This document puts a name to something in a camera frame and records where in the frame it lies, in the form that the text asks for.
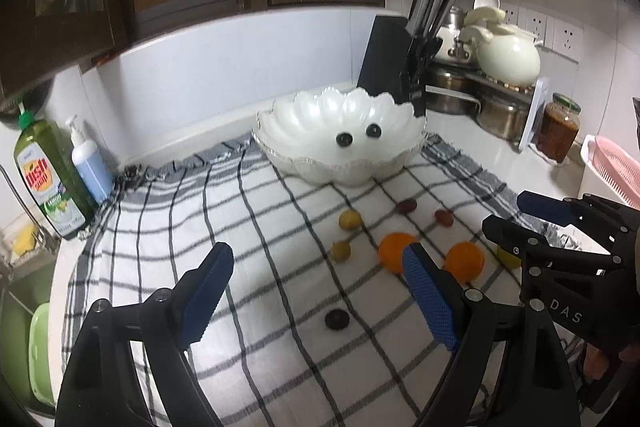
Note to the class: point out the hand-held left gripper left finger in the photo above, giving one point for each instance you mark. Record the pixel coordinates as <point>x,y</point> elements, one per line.
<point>210,292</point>

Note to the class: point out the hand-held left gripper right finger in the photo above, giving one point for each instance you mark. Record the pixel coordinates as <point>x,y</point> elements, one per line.
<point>430,297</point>

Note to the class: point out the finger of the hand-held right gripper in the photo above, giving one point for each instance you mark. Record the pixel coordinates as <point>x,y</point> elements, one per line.
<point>505,232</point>
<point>540,204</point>

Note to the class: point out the small orange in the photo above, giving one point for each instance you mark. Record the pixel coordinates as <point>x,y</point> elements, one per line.
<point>392,252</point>
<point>465,262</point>

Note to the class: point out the red date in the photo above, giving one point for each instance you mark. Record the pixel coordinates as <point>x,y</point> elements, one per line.
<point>406,206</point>
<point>443,217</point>

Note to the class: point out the dark grape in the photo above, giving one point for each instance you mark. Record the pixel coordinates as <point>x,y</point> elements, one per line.
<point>336,320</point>
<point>343,139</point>
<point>372,132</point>

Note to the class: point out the small yellow fruit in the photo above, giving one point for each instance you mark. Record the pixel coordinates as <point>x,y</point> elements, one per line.
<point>349,219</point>
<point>341,251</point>

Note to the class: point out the white scalloped bowl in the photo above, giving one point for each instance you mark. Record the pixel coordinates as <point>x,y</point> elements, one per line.
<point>310,122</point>

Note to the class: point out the person's right hand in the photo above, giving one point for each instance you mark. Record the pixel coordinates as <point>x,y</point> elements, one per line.
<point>596,364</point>

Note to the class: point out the glass jar of brown sauce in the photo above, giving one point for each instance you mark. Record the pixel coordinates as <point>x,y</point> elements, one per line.
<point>557,132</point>

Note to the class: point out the black white checkered cloth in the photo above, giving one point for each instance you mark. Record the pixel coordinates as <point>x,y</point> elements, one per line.
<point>250,217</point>

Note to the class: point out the pink plastic basket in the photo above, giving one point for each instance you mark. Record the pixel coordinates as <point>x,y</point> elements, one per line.
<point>615,162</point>

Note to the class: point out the white corner shelf rack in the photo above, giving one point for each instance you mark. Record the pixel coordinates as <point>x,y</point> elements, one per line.
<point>534,117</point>

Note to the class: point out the steel cooking pot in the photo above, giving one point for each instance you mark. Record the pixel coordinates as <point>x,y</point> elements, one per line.
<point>450,92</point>
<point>502,114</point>

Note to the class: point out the white ceramic teapot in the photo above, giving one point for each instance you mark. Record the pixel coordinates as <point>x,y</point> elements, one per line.
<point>510,57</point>

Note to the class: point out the blue pump bottle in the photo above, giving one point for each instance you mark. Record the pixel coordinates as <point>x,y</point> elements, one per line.
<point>92,172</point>

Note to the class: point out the white pot with metal clasp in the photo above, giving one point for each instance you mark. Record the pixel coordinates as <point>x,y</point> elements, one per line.
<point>449,51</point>

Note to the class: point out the green plastic basin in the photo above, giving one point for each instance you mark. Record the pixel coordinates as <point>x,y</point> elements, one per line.
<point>42,357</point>

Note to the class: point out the black kitchen shears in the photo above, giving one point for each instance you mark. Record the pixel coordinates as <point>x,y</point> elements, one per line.
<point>425,52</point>

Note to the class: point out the yellow sponge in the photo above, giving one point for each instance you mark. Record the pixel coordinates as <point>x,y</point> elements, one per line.
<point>22,242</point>

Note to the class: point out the green dish soap bottle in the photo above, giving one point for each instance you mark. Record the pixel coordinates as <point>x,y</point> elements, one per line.
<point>45,177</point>

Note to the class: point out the small steel pot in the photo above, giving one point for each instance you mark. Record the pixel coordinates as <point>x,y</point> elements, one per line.
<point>455,18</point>

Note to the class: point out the black knife block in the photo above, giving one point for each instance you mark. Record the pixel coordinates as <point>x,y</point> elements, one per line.
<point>385,57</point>

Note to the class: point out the white wall outlet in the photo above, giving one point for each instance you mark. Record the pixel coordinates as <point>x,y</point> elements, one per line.
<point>511,14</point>
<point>567,39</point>
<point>536,27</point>

